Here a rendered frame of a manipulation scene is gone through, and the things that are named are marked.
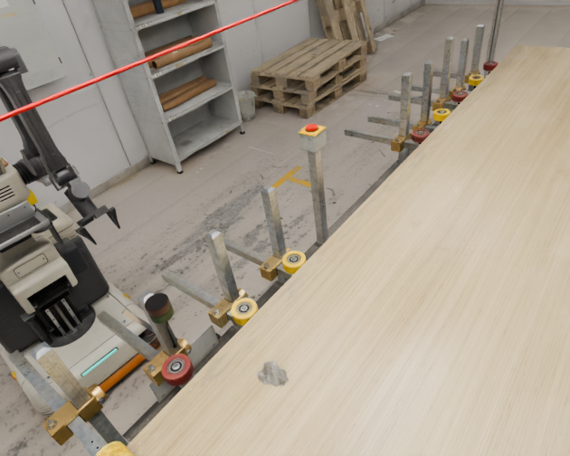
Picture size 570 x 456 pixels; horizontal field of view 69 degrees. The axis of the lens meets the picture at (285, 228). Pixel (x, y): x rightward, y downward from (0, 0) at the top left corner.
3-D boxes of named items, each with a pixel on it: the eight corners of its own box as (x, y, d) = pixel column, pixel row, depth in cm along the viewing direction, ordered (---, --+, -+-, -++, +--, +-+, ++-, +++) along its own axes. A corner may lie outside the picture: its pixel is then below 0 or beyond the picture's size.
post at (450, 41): (436, 123, 245) (445, 37, 215) (439, 121, 247) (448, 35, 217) (442, 125, 243) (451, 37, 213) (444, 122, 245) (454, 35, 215)
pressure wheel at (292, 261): (288, 291, 142) (283, 268, 135) (284, 276, 149) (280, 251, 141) (310, 287, 143) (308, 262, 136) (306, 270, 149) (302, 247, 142)
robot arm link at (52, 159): (11, 46, 121) (-30, 59, 115) (18, 48, 117) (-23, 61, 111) (77, 172, 147) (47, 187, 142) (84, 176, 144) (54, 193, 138)
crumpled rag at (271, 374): (251, 375, 107) (250, 369, 106) (270, 356, 111) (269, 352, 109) (274, 395, 102) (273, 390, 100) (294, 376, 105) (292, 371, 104)
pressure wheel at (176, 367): (167, 391, 118) (154, 368, 111) (188, 370, 123) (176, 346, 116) (185, 406, 114) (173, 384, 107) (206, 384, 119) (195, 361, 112)
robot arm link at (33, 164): (-5, 34, 123) (-41, 45, 118) (16, 47, 117) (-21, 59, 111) (55, 157, 155) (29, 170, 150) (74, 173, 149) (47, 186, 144)
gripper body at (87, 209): (108, 208, 146) (95, 191, 144) (82, 224, 141) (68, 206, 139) (104, 211, 151) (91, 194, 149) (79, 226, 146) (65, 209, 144)
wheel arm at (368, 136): (344, 137, 223) (344, 129, 221) (347, 134, 225) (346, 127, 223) (422, 153, 200) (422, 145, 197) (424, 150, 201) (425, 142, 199)
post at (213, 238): (237, 337, 148) (204, 232, 119) (243, 329, 150) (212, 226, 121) (244, 341, 146) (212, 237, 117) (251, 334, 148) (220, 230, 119)
